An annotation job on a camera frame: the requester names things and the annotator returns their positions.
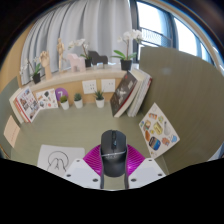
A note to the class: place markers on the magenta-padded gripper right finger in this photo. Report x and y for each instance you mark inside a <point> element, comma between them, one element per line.
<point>146,170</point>

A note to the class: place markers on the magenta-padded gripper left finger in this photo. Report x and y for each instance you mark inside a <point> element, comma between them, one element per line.
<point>81,171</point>

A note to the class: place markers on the black computer mouse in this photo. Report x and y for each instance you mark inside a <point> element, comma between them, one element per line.
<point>113,153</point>

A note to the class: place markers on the white mouse pad with drawing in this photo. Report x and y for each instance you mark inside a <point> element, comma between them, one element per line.
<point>45,156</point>

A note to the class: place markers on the food picture card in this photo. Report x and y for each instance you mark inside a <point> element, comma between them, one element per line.
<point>158,130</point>

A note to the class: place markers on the small succulent in white pot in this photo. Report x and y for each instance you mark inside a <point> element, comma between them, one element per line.
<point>78,103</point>
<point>100,102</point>
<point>64,105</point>

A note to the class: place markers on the dark-covered book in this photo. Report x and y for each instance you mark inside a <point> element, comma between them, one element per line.
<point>122,94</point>

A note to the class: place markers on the white books stack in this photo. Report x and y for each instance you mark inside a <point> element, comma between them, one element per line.
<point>143,90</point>

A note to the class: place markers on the white sticker sheet card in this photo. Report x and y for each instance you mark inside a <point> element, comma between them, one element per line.
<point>48,98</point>

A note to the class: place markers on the beige card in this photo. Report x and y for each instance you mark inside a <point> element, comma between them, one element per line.
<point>11,131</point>

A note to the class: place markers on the round purple sign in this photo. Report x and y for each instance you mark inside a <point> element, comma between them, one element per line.
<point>61,92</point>

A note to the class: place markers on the olive desk partition panel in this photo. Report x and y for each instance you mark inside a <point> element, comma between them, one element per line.
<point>186,96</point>
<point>5,106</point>

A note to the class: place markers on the light wooden desk shelf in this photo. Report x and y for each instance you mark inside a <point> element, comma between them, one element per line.
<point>73,77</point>

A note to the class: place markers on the white book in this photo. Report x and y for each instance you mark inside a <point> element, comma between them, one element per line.
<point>14,105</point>

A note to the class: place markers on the white orchid in black pot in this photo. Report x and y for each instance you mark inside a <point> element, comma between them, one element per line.
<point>36,78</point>
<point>88,62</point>
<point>126,64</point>

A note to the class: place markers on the pink wooden horse figure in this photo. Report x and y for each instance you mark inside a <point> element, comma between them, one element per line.
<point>76,61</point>

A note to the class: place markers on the dark wooden horse figure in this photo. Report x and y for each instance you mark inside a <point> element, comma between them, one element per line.
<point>97,57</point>

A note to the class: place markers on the wooden hand model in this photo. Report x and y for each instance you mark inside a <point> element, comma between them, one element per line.
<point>45,60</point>

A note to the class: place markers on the wooden artist mannequin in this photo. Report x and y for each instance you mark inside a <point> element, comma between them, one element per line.
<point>60,50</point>

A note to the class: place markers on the dark-framed window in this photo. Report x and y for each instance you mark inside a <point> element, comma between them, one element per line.
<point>160,23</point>

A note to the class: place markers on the grey-white curtain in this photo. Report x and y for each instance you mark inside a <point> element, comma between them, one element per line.
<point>93,23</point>

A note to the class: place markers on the white wall socket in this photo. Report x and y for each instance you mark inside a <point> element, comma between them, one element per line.
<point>89,87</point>
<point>108,85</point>

